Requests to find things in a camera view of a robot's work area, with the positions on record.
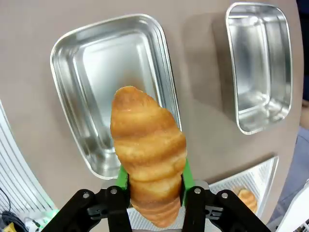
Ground small steel container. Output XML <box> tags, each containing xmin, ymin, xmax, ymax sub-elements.
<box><xmin>225</xmin><ymin>2</ymin><xmax>294</xmax><ymax>135</ymax></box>

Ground white power strip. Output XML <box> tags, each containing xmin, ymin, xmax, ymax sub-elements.
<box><xmin>23</xmin><ymin>216</ymin><xmax>50</xmax><ymax>232</ymax></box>

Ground black cable bundle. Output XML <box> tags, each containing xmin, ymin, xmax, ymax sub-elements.
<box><xmin>0</xmin><ymin>187</ymin><xmax>19</xmax><ymax>232</ymax></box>

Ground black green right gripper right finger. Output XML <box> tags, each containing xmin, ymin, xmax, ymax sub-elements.
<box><xmin>180</xmin><ymin>159</ymin><xmax>272</xmax><ymax>232</ymax></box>

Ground large steel container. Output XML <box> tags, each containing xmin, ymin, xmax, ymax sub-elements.
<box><xmin>50</xmin><ymin>14</ymin><xmax>182</xmax><ymax>180</ymax></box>

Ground person leg in blue jeans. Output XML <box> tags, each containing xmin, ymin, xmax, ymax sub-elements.
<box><xmin>265</xmin><ymin>125</ymin><xmax>309</xmax><ymax>229</ymax></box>

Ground golden croissant bread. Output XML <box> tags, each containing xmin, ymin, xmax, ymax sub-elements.
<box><xmin>110</xmin><ymin>85</ymin><xmax>187</xmax><ymax>228</ymax></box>
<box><xmin>237</xmin><ymin>188</ymin><xmax>258</xmax><ymax>215</ymax></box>

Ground white slatted rack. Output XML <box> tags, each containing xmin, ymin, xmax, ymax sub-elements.
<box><xmin>0</xmin><ymin>100</ymin><xmax>59</xmax><ymax>219</ymax></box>

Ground white plastic object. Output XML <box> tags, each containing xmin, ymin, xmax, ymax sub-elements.
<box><xmin>274</xmin><ymin>179</ymin><xmax>309</xmax><ymax>232</ymax></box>

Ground metal tray with perforated insert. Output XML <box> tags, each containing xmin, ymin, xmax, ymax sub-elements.
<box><xmin>102</xmin><ymin>156</ymin><xmax>280</xmax><ymax>232</ymax></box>

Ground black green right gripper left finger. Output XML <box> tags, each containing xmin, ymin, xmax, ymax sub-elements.
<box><xmin>42</xmin><ymin>166</ymin><xmax>132</xmax><ymax>232</ymax></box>

